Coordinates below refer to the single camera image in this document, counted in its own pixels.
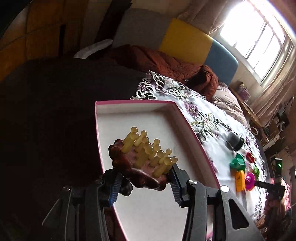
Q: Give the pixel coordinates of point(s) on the black lens cap cylinder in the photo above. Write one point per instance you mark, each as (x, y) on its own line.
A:
(234, 142)

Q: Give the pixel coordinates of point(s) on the rust orange quilted blanket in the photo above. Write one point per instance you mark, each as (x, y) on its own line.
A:
(197, 77)

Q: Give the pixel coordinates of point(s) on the pale pink duvet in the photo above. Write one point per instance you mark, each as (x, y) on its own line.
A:
(225, 100)

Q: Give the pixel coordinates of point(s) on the person's right hand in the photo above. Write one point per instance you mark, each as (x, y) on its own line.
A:
(274, 210)

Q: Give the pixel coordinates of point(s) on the shiny red capsule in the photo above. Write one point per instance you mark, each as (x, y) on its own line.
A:
(250, 158)

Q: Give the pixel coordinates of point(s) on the yellow plastic toy piece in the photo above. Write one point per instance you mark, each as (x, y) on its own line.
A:
(239, 176)

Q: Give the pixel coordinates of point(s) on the white pillow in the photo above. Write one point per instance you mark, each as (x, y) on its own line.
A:
(87, 51)

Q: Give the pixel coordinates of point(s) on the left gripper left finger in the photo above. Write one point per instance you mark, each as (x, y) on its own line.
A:
(110, 188)

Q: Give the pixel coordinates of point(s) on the green white plug nightlight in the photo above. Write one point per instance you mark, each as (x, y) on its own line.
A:
(256, 172)

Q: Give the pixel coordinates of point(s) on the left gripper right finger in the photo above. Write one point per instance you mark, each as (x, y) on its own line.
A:
(180, 181)

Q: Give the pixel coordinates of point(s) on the purple gift box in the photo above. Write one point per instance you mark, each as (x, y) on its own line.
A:
(243, 92)

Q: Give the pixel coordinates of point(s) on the wooden side table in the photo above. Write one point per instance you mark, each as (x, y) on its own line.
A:
(250, 115)

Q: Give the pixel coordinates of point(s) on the wooden wardrobe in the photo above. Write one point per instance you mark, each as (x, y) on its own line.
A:
(49, 29)

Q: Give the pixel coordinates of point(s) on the magenta plastic spool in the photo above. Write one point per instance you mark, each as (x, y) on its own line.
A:
(249, 181)

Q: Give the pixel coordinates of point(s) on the white curtain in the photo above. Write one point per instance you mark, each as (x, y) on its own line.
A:
(276, 91)

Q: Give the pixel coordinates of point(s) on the white floral embroidered tablecloth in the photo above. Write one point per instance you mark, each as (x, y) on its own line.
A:
(209, 123)

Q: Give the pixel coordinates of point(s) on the brown massager with yellow pegs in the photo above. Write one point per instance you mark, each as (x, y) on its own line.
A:
(142, 163)

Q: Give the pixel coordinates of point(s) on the green plastic mould cylinder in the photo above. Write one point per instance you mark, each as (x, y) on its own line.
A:
(238, 163)

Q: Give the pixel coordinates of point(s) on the grey yellow blue headboard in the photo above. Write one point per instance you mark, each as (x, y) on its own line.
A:
(177, 39)

